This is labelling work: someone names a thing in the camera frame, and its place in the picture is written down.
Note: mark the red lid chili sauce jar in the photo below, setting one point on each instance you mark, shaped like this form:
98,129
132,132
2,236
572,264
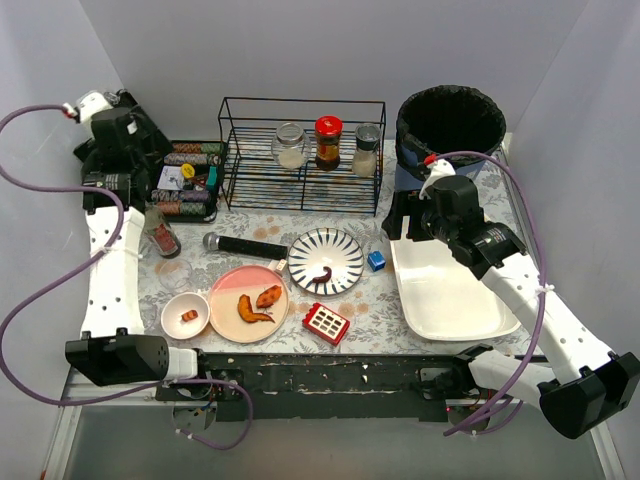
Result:
328,132

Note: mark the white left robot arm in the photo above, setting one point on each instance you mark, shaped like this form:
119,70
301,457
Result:
113,347

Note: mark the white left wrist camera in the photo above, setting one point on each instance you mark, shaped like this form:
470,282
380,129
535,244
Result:
91,103

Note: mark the blue yellow poker chip stack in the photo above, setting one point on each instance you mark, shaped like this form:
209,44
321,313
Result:
192,196

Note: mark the orange food slice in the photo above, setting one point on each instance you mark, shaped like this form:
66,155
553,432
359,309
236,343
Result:
246,313

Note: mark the clear plastic cup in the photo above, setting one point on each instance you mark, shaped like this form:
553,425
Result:
176,276

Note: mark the black poker chip case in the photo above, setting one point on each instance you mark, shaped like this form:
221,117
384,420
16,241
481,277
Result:
167,177

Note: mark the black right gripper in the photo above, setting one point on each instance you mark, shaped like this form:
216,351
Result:
407,211

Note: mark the black wire rack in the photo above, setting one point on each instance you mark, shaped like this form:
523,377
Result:
315,155

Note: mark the blue bin with black bag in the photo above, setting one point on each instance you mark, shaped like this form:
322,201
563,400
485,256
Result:
444,119

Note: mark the teal card box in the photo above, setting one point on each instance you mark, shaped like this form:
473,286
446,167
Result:
212,178

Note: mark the purple poker chip stack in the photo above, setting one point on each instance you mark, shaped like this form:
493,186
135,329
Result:
195,159

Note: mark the yellow dealer chip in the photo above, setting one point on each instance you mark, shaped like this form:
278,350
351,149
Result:
187,171

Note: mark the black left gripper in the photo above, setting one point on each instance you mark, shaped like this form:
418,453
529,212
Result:
151,163

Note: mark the dark sauce glass bottle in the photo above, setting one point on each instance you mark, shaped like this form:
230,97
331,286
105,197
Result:
160,233

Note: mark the white rectangular basin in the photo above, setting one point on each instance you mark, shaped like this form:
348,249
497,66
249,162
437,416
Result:
442,300

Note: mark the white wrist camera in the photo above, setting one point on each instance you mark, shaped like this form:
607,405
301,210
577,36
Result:
91,103
436,169

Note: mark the blue striped white plate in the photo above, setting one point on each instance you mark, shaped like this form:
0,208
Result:
320,247

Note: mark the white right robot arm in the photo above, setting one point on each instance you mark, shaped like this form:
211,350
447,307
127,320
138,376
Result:
584,382

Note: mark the red toy window block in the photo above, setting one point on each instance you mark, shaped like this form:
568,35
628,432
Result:
326,324

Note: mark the red orange food piece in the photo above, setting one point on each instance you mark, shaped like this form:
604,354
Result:
269,297

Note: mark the round glass jar with powder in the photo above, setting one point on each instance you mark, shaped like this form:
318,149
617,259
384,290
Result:
290,146

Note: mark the black rhinestone microphone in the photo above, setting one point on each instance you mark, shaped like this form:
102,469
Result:
213,242

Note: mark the blue toy brick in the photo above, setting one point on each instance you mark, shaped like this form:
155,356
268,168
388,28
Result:
376,261

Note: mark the glass salt grinder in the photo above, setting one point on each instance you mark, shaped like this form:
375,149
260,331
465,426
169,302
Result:
367,136

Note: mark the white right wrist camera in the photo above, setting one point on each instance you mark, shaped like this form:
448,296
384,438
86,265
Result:
436,169

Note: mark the pink white plate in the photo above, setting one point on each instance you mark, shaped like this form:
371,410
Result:
223,298

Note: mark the small white bowl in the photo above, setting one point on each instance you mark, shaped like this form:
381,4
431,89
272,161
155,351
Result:
171,322

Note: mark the red tan poker chip stack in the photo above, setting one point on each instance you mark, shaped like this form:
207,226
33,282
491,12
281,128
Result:
214,148

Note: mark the small sausage piece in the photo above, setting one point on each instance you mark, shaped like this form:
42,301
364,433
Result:
189,316

